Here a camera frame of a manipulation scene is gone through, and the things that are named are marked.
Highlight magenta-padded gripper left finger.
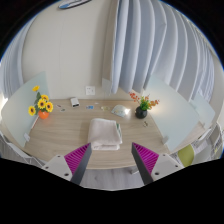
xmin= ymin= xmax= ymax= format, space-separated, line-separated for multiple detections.
xmin=41 ymin=143 xmax=93 ymax=186

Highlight beige towel with green edge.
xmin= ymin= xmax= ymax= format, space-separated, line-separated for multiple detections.
xmin=87 ymin=117 xmax=124 ymax=151

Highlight sunflowers in orange vase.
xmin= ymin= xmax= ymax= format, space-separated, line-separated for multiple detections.
xmin=27 ymin=85 xmax=54 ymax=120

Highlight green chair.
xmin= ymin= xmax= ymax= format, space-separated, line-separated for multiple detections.
xmin=177 ymin=143 xmax=196 ymax=168

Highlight round wall clock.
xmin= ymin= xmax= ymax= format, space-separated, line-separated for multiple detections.
xmin=57 ymin=0 xmax=93 ymax=10

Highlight pale grey pleated curtain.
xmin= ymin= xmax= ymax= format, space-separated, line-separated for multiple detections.
xmin=106 ymin=0 xmax=216 ymax=104
xmin=0 ymin=13 xmax=38 ymax=99

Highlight white wall socket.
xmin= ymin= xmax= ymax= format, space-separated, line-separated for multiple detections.
xmin=85 ymin=85 xmax=96 ymax=96

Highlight large frosted desk divider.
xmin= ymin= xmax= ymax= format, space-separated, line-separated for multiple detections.
xmin=143 ymin=73 xmax=201 ymax=153
xmin=0 ymin=70 xmax=50 ymax=149

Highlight orange flowers in black vase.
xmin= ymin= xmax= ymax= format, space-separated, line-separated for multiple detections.
xmin=128 ymin=91 xmax=160 ymax=120

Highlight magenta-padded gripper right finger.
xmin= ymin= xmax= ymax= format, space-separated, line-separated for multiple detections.
xmin=130 ymin=142 xmax=184 ymax=186

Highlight white chair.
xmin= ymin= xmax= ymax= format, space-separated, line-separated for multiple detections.
xmin=0 ymin=131 xmax=48 ymax=166

